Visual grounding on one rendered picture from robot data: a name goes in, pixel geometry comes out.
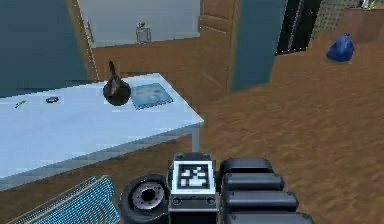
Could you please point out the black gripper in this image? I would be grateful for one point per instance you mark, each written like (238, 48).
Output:
(145, 198)

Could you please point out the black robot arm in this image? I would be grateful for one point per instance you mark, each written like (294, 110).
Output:
(240, 196)

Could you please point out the blue mesh chair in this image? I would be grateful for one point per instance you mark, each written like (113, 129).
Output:
(80, 206)

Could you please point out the white table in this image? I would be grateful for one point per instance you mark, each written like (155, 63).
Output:
(83, 133)

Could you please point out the green pen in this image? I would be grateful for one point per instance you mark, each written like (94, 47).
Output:
(20, 104)

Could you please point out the brown wooden door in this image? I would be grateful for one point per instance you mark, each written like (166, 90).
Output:
(215, 50)

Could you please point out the clear glass bin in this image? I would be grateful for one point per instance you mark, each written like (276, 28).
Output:
(143, 34)

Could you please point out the black shelf unit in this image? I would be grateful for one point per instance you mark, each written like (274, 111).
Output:
(296, 26)

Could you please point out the blue bag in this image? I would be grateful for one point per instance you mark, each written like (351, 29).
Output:
(340, 49)

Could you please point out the brown wooden cabinet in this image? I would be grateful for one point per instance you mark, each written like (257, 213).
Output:
(363, 25)

